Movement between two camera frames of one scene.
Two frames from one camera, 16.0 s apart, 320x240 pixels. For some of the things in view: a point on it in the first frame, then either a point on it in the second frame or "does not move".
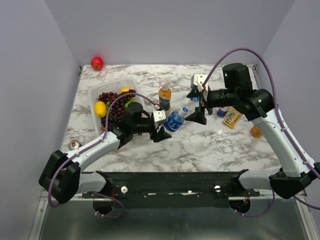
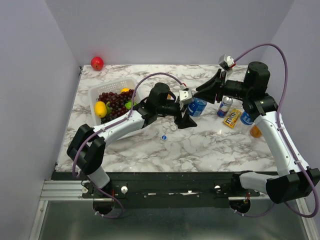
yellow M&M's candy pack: x=231 y=119 does not move
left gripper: x=161 y=136 to x=186 y=122
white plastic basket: x=114 y=86 does not move
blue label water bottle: x=175 y=119 to x=246 y=118
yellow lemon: x=100 y=109 does not move
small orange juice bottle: x=255 y=132 does not move
